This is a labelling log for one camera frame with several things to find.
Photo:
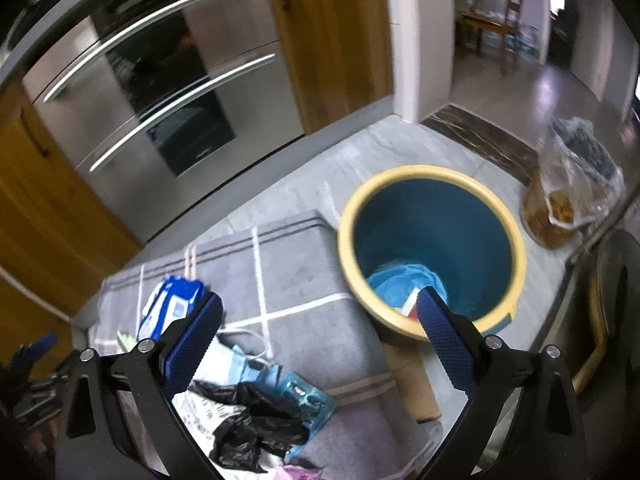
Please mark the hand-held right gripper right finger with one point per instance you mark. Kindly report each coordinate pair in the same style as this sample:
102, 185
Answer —
445, 345

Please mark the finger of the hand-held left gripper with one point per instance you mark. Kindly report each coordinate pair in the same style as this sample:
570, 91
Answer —
42, 346

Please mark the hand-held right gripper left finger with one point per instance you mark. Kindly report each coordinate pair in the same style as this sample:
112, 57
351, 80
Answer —
192, 345

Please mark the blue face mask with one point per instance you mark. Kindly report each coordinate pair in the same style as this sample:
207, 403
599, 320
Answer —
240, 365

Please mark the yellow rimmed blue wastebasket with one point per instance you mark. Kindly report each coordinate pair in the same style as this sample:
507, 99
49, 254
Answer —
425, 220

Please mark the brown cardboard piece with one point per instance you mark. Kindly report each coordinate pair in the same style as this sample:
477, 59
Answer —
412, 385

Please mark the red and white packet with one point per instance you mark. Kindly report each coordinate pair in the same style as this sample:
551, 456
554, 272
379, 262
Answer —
411, 305

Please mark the light green paper scrap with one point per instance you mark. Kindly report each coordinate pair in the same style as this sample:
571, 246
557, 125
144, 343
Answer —
127, 340

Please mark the crumpled newspaper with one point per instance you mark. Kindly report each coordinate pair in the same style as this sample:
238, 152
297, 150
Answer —
200, 420

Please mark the blue plastic bag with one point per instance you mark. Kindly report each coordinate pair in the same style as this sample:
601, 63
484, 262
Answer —
395, 280

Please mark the black plastic bag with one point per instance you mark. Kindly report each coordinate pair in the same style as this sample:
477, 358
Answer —
260, 420

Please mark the grey striped floor mat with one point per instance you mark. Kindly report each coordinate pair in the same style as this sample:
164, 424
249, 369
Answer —
295, 280

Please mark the wooden cabinet door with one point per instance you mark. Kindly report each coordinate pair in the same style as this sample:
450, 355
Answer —
335, 45
45, 220

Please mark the clear blue blister pack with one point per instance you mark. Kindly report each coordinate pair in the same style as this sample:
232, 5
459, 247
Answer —
312, 402

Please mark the purple wrapper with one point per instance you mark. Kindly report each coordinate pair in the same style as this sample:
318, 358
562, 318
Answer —
297, 472

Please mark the dark metal-framed chair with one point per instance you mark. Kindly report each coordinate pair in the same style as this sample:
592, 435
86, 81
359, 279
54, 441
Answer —
612, 290

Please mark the clear plastic bag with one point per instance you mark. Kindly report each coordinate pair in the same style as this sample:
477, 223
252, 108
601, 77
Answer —
570, 185

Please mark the stainless steel built-in oven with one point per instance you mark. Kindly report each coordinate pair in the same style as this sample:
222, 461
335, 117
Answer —
165, 95

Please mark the pack of water bottles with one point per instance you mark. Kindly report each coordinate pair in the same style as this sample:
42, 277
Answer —
522, 42

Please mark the wooden table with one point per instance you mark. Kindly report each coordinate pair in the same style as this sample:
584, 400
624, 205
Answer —
480, 22

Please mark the wooden chair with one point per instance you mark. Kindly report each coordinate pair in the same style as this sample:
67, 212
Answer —
515, 10

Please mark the white door frame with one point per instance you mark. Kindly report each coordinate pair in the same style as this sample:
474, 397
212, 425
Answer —
417, 35

